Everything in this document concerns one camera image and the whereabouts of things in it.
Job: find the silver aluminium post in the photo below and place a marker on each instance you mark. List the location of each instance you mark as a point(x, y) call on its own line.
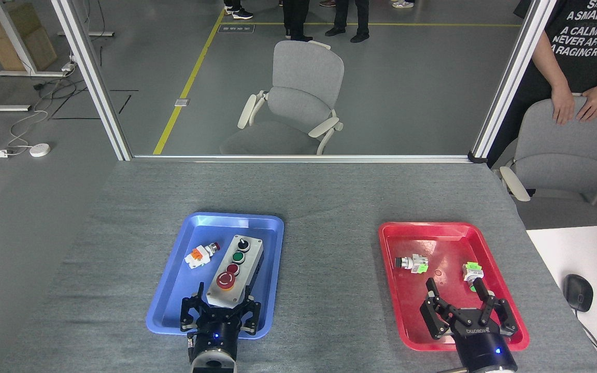
point(94, 77)
point(511, 77)

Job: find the person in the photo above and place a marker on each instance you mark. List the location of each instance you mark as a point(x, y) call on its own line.
point(327, 3)
point(583, 62)
point(239, 11)
point(361, 20)
point(296, 18)
point(403, 4)

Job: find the person's right hand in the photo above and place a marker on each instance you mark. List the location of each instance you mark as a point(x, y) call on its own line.
point(563, 103)

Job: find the silver aluminium rail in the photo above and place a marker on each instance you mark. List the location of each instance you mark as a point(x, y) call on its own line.
point(298, 158)

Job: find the black computer mouse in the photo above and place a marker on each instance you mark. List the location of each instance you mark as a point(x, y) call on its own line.
point(578, 292)

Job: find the wooden cabinet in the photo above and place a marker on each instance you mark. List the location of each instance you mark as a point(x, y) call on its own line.
point(24, 41)

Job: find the person's left hand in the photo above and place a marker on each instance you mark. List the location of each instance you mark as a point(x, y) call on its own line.
point(595, 101)

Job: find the black push button green block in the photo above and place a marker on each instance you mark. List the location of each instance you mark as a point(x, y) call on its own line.
point(413, 263)

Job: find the red push button orange block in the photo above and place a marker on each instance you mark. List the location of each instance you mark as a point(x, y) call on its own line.
point(198, 256)

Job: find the white round device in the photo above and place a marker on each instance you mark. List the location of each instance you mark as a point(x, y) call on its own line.
point(40, 150)

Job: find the grey office chair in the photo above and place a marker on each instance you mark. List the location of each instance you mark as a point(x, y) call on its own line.
point(563, 140)
point(303, 67)

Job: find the red plastic tray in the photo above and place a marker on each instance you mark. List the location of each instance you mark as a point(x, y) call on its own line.
point(412, 305)

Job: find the white power strip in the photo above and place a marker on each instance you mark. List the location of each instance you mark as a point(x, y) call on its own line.
point(68, 66)

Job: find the grey control box with buttons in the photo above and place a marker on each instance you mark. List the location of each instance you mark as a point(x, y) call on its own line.
point(239, 269)

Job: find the grey floor sign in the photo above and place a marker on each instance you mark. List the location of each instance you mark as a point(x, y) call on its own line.
point(236, 28)

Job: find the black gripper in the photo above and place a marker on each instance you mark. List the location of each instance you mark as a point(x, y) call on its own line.
point(485, 347)
point(215, 336)

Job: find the white desk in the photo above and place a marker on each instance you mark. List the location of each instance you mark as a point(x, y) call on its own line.
point(588, 248)

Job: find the metal floor plate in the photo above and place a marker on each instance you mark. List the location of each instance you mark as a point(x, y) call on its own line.
point(182, 102)

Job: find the blue plastic tray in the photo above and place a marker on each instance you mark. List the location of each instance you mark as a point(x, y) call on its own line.
point(174, 305)

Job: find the white desk foot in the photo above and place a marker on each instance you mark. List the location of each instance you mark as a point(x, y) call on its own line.
point(86, 33)

